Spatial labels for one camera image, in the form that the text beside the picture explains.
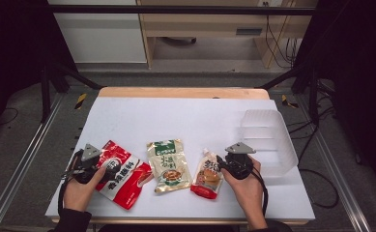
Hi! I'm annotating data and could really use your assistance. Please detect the person's right hand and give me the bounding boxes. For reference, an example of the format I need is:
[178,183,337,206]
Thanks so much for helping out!
[220,156,266,218]

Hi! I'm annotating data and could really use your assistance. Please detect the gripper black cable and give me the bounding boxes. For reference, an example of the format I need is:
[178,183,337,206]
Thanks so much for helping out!
[57,176,70,216]
[252,167,270,218]

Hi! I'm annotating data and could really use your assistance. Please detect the white table sheet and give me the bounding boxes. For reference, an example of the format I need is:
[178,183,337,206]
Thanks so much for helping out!
[44,96,316,222]

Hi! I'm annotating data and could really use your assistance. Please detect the wooden desk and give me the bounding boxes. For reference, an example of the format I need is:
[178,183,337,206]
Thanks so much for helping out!
[136,0,319,70]

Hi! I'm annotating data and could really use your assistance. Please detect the black curtain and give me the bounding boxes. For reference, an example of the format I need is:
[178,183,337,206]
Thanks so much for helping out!
[0,0,77,151]
[292,0,376,198]

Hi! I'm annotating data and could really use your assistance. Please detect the beige and green food packet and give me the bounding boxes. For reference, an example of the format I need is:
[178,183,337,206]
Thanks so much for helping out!
[146,138,193,194]

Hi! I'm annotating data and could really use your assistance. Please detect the thin black floor cable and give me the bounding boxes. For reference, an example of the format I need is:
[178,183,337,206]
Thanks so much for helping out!
[0,106,19,128]

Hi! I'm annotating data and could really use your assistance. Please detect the hanging black wall cables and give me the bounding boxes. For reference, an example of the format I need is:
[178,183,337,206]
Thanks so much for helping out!
[264,1,302,70]

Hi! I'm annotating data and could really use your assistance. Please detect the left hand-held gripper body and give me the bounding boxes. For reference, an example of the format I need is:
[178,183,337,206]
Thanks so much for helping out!
[67,143,103,185]

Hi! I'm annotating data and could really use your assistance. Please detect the black metal stand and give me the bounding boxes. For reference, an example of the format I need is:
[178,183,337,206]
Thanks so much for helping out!
[40,61,104,124]
[258,62,322,127]

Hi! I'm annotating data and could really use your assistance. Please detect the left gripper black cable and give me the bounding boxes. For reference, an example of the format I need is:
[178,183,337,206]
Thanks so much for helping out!
[57,176,70,216]

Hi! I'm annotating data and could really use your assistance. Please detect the person's left hand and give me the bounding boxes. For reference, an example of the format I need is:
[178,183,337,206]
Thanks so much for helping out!
[62,166,108,213]

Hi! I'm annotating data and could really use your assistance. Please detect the yellow and black tape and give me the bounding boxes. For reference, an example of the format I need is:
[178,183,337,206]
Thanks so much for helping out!
[74,93,89,111]
[280,94,300,109]

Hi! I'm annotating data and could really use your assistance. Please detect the white cabinet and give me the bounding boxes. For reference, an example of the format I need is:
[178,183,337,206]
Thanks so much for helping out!
[46,0,148,65]

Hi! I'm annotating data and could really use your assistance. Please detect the aluminium floor rail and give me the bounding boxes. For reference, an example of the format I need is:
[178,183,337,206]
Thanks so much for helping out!
[0,93,66,232]
[296,95,372,232]

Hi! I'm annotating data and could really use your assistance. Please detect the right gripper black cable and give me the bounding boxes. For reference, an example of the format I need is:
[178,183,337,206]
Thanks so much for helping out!
[252,167,270,218]

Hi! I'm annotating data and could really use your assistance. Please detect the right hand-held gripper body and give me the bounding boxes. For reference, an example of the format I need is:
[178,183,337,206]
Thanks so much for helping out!
[224,141,257,181]

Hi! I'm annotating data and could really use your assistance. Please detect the clear plastic container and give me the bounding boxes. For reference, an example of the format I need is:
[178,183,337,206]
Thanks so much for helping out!
[238,108,300,179]

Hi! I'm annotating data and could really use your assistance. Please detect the red and white snack packet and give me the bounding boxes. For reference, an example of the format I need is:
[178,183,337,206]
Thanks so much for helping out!
[95,139,154,211]

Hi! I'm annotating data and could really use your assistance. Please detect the black horizontal bar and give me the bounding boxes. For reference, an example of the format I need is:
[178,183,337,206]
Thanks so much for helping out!
[48,4,317,16]

